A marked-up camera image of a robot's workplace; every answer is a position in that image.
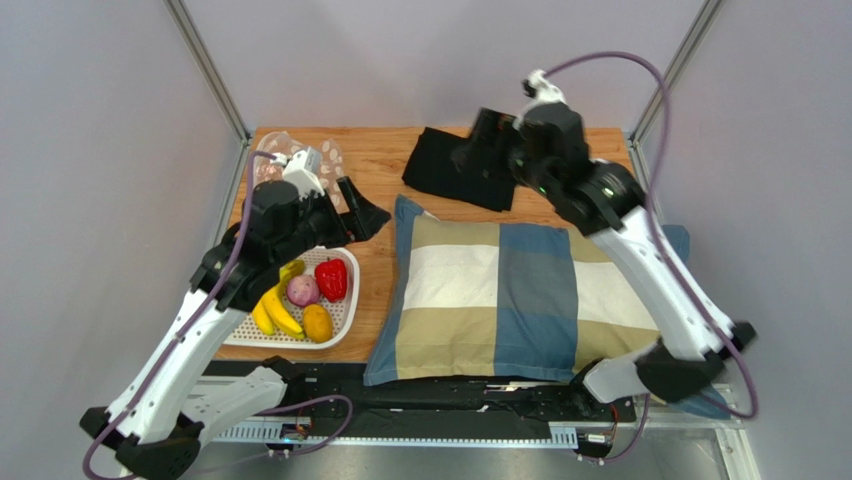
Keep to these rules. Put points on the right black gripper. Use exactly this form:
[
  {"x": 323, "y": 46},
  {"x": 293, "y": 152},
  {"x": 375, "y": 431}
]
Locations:
[{"x": 501, "y": 141}]

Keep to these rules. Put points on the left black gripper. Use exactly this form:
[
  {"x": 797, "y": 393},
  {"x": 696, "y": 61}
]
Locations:
[{"x": 360, "y": 223}]

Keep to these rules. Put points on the red fake fruit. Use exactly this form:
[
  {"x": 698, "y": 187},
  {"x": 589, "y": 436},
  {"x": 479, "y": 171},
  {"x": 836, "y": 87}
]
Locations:
[{"x": 332, "y": 279}]

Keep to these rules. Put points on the purple fake onion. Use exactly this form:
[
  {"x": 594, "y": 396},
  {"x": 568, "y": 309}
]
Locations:
[{"x": 303, "y": 290}]

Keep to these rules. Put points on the orange fake mango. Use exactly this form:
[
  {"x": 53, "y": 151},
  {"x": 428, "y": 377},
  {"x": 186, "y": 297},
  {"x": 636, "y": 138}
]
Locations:
[{"x": 317, "y": 323}]

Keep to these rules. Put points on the clear zip top bag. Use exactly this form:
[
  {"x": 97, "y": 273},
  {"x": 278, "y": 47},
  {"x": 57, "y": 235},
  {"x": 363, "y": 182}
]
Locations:
[{"x": 282, "y": 143}]

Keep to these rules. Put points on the yellow fake bananas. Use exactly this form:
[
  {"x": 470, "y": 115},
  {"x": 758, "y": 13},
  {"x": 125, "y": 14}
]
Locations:
[{"x": 270, "y": 315}]

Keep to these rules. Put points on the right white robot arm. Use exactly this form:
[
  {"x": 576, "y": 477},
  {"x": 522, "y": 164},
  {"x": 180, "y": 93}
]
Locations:
[{"x": 546, "y": 151}]

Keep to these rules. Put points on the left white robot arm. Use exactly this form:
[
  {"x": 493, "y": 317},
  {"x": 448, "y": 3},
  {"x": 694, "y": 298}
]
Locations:
[{"x": 155, "y": 429}]

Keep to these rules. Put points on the black folded cloth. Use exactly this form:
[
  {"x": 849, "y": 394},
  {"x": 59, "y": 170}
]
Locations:
[{"x": 431, "y": 170}]

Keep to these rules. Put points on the white perforated plastic basket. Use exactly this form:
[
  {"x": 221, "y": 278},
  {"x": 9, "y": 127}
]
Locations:
[{"x": 341, "y": 312}]

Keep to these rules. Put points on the plaid checkered pillow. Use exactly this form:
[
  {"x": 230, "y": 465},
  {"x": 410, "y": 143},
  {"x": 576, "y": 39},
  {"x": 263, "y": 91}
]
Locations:
[{"x": 489, "y": 299}]

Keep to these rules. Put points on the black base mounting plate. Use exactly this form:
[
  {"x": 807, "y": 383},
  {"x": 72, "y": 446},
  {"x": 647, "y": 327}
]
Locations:
[{"x": 474, "y": 408}]

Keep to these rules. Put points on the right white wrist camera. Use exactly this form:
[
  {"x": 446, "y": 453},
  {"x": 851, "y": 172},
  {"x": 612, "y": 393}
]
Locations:
[{"x": 540, "y": 90}]

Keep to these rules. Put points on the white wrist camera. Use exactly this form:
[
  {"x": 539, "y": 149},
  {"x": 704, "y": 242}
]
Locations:
[
  {"x": 540, "y": 90},
  {"x": 302, "y": 170}
]

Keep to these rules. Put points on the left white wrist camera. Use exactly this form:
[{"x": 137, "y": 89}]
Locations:
[{"x": 302, "y": 170}]

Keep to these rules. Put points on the aluminium frame rail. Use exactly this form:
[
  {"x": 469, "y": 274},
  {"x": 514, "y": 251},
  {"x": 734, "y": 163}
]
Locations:
[{"x": 714, "y": 447}]

